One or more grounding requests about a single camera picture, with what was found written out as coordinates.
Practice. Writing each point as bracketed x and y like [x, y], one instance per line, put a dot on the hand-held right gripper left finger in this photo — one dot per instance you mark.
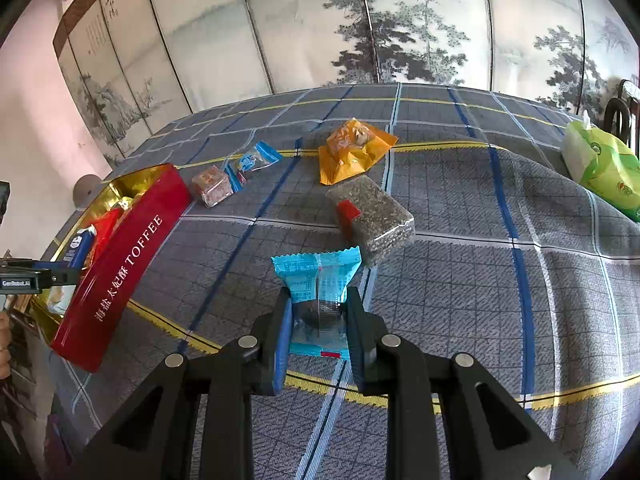
[281, 345]

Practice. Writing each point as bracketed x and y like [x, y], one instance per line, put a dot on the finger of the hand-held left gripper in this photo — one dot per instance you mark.
[62, 276]

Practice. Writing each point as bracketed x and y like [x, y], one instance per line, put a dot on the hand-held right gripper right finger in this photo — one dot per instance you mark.
[364, 355]

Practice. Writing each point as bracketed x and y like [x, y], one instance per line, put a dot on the dark blue snack packet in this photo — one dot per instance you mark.
[80, 247]

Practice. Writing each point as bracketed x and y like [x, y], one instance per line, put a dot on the red snack packet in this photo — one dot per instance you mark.
[107, 230]

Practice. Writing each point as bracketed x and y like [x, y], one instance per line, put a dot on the red box with gold lining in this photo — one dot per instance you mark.
[130, 270]

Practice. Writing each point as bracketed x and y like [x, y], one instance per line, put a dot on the teal snack packet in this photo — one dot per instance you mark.
[315, 275]

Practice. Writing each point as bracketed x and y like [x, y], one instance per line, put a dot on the person's left hand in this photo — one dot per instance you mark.
[4, 347]

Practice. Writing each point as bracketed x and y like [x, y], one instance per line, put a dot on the round grey disc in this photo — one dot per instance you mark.
[85, 187]

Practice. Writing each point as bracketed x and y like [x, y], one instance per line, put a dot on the dark seed bar packet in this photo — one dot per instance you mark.
[385, 220]

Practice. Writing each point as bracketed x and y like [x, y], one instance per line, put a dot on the pink cube snack packet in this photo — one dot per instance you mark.
[212, 187]

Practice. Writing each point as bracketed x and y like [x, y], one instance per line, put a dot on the small blue candy packet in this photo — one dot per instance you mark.
[255, 160]

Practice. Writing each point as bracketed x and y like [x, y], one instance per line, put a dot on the orange snack packet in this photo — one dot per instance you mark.
[350, 152]

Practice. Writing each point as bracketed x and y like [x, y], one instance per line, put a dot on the green tissue pack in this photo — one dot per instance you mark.
[605, 170]

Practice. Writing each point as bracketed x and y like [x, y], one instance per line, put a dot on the painted folding screen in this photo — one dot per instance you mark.
[300, 20]

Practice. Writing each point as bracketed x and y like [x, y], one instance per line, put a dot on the dark wooden armchair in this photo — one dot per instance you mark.
[614, 110]

